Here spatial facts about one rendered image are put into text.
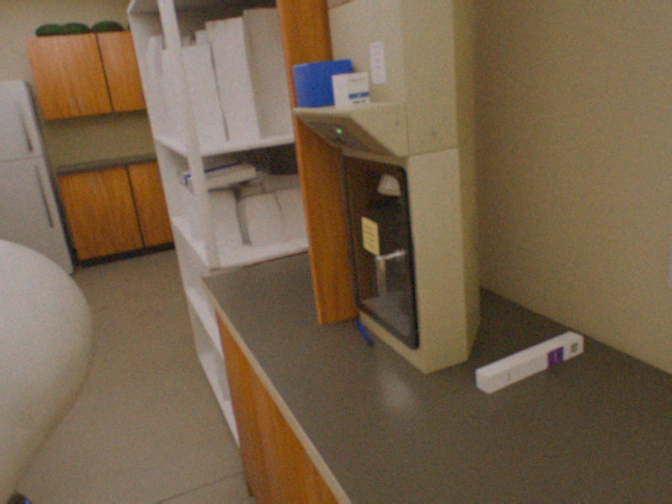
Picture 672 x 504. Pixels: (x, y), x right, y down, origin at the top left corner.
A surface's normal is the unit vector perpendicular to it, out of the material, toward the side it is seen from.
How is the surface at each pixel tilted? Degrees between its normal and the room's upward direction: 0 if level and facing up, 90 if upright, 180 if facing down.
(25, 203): 90
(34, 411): 108
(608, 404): 0
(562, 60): 90
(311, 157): 90
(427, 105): 90
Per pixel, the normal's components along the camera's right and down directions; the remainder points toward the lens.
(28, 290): 0.70, -0.59
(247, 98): -0.24, 0.41
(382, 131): 0.40, 0.23
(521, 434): -0.11, -0.95
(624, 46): -0.91, 0.21
